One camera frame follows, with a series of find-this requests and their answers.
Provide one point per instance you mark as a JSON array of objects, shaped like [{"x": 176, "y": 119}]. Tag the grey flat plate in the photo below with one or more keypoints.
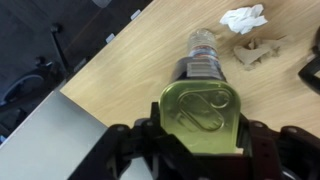
[{"x": 101, "y": 3}]

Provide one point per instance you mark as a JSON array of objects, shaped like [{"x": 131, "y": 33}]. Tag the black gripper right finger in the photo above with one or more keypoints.
[{"x": 283, "y": 153}]

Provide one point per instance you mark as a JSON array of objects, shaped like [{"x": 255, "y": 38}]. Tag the white crumpled tissue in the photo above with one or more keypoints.
[{"x": 243, "y": 20}]

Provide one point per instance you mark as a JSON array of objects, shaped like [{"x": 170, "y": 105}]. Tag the brown crumpled paper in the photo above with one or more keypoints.
[{"x": 255, "y": 53}]

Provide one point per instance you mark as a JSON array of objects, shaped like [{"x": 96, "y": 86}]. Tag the clear plastic water bottle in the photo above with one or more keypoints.
[{"x": 202, "y": 43}]

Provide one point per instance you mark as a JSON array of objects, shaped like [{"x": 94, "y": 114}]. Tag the black wheeled stand base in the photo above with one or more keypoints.
[{"x": 40, "y": 66}]

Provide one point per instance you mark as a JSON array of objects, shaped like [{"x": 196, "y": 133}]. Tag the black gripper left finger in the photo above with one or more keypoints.
[{"x": 133, "y": 146}]

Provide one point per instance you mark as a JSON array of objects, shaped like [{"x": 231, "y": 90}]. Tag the grey table bracket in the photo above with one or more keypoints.
[
  {"x": 110, "y": 38},
  {"x": 136, "y": 14}
]

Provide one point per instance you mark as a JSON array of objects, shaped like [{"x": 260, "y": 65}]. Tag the tin can green lid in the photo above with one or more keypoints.
[{"x": 200, "y": 113}]

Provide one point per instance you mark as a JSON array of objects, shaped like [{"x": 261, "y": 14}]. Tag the grey flat panel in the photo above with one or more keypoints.
[{"x": 50, "y": 140}]

